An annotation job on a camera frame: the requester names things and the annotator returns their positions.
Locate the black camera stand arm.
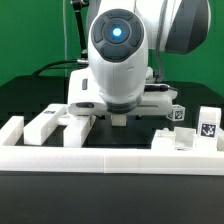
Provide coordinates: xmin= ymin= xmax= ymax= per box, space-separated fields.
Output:
xmin=70 ymin=0 xmax=89 ymax=64

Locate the white U-shaped fence frame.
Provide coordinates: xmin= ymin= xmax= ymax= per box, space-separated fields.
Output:
xmin=0 ymin=116 xmax=224 ymax=176

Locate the black cable bundle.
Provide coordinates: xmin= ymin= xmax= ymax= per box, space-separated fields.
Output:
xmin=31 ymin=59 xmax=91 ymax=77

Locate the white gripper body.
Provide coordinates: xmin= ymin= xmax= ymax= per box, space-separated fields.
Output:
xmin=67 ymin=68 xmax=178 ymax=116

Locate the white chair seat piece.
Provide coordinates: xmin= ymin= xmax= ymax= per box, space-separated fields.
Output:
xmin=151 ymin=127 xmax=224 ymax=152

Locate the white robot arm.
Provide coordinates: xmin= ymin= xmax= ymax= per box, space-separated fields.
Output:
xmin=67 ymin=0 xmax=211 ymax=116

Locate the white chair back piece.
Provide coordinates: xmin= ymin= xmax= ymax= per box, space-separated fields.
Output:
xmin=23 ymin=104 xmax=96 ymax=148

